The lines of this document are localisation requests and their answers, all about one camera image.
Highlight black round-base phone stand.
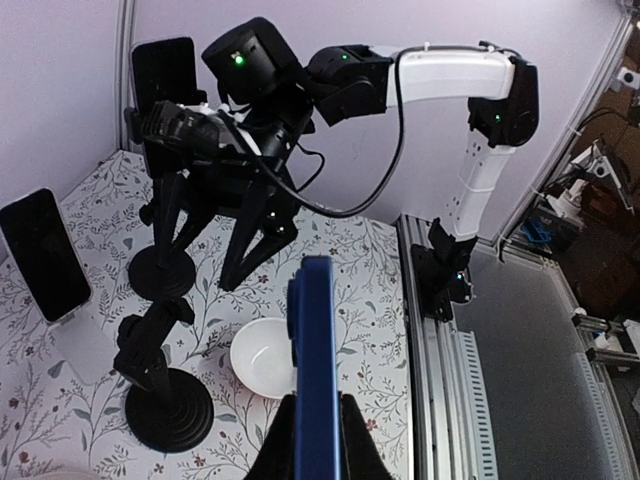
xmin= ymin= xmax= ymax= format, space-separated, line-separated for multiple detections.
xmin=113 ymin=298 xmax=214 ymax=454

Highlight white bowl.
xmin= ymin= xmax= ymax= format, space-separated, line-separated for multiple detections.
xmin=230 ymin=317 xmax=297 ymax=400

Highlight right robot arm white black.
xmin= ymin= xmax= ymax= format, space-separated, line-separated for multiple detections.
xmin=140 ymin=17 xmax=539 ymax=291

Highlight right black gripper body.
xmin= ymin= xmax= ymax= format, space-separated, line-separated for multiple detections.
xmin=144 ymin=99 xmax=301 ymax=221

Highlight floral patterned table mat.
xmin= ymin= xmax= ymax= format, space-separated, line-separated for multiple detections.
xmin=1 ymin=211 xmax=412 ymax=479

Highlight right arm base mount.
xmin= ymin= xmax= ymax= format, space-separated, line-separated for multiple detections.
xmin=410 ymin=217 xmax=478 ymax=322

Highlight left aluminium frame post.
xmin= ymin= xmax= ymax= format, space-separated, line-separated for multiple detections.
xmin=114 ymin=0 xmax=136 ymax=150

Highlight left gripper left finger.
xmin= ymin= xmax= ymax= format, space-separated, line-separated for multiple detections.
xmin=249 ymin=394 xmax=296 ymax=480

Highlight blue-edged black phone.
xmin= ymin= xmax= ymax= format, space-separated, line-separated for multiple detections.
xmin=287 ymin=256 xmax=342 ymax=479

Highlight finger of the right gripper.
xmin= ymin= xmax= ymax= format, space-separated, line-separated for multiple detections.
xmin=153 ymin=172 xmax=205 ymax=270
xmin=219 ymin=182 xmax=298 ymax=292

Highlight white folding phone stand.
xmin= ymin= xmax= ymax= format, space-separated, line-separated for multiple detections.
xmin=50 ymin=305 xmax=118 ymax=385

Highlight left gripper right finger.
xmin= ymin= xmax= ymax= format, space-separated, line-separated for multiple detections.
xmin=340 ymin=393 xmax=392 ymax=480

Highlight front aluminium rail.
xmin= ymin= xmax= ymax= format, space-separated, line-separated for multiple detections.
xmin=396 ymin=214 xmax=639 ymax=479

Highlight purple-backed black phone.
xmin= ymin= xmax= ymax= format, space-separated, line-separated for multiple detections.
xmin=131 ymin=37 xmax=198 ymax=113

